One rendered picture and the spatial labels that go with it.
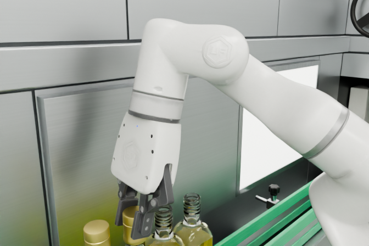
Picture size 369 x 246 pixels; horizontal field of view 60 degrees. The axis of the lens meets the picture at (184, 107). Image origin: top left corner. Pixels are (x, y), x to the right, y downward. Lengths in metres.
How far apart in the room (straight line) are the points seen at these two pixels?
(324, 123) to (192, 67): 0.17
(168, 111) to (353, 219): 0.28
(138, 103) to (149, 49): 0.07
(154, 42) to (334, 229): 0.35
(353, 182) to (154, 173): 0.25
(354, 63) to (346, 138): 0.98
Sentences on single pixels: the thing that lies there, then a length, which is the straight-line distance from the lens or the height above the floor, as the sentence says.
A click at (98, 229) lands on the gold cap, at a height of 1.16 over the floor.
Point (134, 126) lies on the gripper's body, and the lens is 0.45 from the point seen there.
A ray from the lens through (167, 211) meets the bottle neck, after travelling 0.53.
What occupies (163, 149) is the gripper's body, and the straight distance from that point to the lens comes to 0.42.
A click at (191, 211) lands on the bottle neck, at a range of 0.56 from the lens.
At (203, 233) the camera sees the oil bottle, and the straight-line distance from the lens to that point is 0.59.
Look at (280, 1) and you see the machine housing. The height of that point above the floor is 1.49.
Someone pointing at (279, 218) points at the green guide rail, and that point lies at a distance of 0.95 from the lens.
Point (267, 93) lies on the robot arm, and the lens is 0.50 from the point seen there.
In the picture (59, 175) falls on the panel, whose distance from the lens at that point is 0.55.
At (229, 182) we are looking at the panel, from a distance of 0.86.
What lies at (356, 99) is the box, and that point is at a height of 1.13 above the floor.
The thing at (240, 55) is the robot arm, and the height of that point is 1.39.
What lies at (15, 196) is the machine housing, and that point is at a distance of 0.58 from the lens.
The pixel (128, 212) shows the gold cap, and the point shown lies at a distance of 0.49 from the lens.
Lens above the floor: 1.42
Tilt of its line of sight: 14 degrees down
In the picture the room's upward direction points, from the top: straight up
